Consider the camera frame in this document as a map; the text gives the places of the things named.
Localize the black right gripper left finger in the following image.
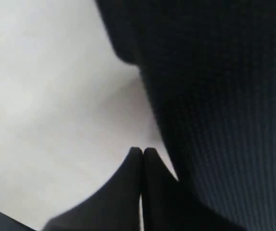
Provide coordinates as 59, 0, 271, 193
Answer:
43, 147, 143, 231

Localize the black plastic tool case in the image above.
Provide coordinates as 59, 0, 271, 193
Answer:
0, 0, 276, 231

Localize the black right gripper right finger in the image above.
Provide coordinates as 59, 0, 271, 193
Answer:
141, 148, 243, 231

